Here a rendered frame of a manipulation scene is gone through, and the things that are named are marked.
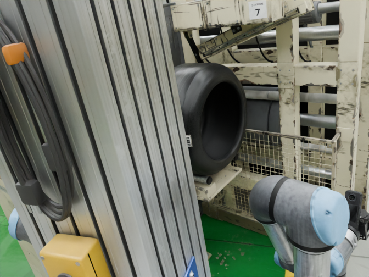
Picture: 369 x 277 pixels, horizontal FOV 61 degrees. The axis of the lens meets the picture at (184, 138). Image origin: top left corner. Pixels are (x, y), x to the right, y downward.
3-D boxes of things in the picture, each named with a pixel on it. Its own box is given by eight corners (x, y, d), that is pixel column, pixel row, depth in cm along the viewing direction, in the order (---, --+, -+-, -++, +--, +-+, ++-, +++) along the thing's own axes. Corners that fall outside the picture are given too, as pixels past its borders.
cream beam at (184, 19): (173, 33, 181) (168, 5, 175) (199, 26, 198) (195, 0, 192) (272, 22, 143) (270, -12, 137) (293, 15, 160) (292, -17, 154)
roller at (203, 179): (165, 162, 189) (166, 169, 191) (160, 166, 186) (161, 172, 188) (212, 175, 168) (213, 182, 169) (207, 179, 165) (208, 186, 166)
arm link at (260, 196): (225, 190, 79) (273, 272, 109) (263, 204, 72) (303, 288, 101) (248, 157, 84) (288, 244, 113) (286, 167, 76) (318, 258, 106)
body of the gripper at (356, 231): (348, 224, 109) (335, 244, 102) (346, 203, 107) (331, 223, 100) (373, 230, 104) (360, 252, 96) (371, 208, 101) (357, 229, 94)
